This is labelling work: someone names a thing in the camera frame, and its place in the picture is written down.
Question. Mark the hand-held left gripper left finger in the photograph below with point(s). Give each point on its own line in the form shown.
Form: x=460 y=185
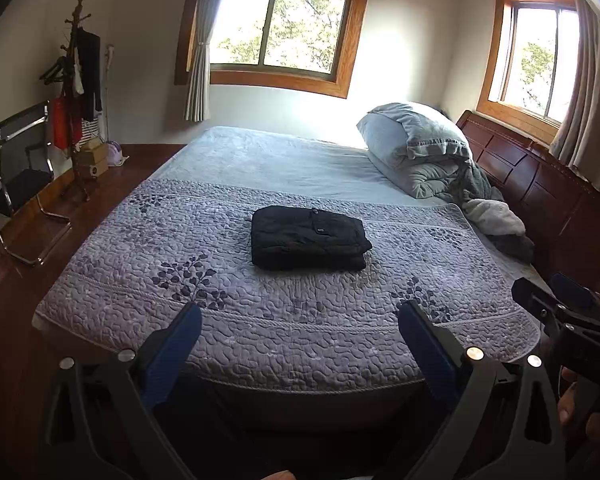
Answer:
x=175 y=350

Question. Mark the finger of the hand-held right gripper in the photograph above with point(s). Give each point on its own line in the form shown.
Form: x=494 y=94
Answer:
x=532 y=297
x=575 y=292

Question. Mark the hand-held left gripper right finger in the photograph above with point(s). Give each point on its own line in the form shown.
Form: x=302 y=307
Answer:
x=430 y=350

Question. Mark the black pants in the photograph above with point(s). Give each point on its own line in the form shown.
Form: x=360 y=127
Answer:
x=305 y=237

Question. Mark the person's right hand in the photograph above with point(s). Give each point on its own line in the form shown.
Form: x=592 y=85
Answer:
x=566 y=407

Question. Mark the person's left hand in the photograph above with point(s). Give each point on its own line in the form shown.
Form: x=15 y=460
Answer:
x=275 y=475

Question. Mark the dark wooden headboard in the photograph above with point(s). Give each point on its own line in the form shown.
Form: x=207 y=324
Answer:
x=530 y=185

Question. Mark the grey comforter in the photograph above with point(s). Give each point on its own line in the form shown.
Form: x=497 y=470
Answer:
x=430 y=177

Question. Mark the beige curtain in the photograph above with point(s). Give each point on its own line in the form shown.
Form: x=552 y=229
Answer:
x=590 y=125
x=200 y=70

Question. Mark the large cardboard box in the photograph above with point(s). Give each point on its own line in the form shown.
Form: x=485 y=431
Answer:
x=91 y=165

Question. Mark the small purple-white appliance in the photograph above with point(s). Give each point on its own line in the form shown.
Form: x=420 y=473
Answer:
x=117 y=155

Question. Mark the grey-blue pillow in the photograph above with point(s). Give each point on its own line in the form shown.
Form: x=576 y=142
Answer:
x=405 y=130

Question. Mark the striped bag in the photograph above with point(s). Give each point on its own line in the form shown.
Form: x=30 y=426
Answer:
x=91 y=130

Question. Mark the narrow wooden-framed window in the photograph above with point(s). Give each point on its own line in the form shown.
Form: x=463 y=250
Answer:
x=535 y=60

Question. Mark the red bag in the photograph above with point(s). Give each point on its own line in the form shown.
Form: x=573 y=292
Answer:
x=64 y=122

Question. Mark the black hanging garment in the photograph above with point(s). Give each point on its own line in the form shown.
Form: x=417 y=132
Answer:
x=91 y=70

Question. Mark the black clothes hanger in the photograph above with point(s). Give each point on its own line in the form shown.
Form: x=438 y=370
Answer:
x=55 y=71

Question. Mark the wooden coat rack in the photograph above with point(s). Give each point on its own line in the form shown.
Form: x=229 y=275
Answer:
x=73 y=60

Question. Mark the wide wooden-framed window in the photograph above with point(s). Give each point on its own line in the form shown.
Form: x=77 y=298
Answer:
x=290 y=20

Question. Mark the black metal-frame chair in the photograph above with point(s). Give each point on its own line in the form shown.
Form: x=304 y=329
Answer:
x=20 y=180

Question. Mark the white handheld wall device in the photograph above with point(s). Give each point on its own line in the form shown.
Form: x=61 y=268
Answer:
x=110 y=57

